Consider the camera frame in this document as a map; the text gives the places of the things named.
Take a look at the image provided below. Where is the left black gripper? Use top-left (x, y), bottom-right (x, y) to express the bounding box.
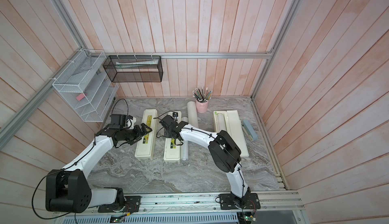
top-left (120, 123), bottom-right (153, 145)

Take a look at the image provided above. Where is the thick plastic wrap roll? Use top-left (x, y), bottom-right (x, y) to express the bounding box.
top-left (187, 101), bottom-right (199, 128)

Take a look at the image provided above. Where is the thin plastic wrap roll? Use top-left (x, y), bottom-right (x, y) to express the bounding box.
top-left (180, 117), bottom-right (189, 161)

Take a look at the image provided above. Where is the cream dispenser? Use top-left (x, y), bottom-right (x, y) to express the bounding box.
top-left (135, 109), bottom-right (158, 160)
top-left (164, 111), bottom-right (181, 163)

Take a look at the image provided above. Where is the cream dispenser lid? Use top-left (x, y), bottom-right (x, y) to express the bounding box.
top-left (226, 110), bottom-right (249, 158)

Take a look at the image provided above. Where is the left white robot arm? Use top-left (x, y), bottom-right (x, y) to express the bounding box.
top-left (46, 114), bottom-right (152, 213)

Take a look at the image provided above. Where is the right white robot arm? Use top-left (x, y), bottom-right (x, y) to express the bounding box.
top-left (160, 115), bottom-right (251, 209)

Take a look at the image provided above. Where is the pink pencil cup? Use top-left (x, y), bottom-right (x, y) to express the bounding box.
top-left (196, 101), bottom-right (209, 113)

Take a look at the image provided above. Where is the bundle of pencils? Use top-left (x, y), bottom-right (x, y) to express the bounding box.
top-left (192, 87), bottom-right (213, 103)

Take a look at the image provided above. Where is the pink eraser block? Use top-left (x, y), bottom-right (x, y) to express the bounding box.
top-left (76, 93), bottom-right (86, 101)

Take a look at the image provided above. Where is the blue stapler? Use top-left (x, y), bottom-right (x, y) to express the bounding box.
top-left (242, 119), bottom-right (258, 141)

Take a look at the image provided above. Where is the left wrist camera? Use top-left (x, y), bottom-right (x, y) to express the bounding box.
top-left (126, 115), bottom-right (136, 129)

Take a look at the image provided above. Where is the black wire basket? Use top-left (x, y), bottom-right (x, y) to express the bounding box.
top-left (103, 55), bottom-right (164, 83)

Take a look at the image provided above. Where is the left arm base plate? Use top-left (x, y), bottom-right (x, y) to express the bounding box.
top-left (98, 196), bottom-right (141, 213)

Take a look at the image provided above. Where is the white wire shelf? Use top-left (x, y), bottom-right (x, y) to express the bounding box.
top-left (53, 50), bottom-right (119, 123)

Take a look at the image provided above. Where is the aluminium front rail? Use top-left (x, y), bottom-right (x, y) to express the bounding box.
top-left (53, 190), bottom-right (305, 217)

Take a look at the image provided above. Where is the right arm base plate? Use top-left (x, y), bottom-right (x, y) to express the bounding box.
top-left (217, 193), bottom-right (261, 210)

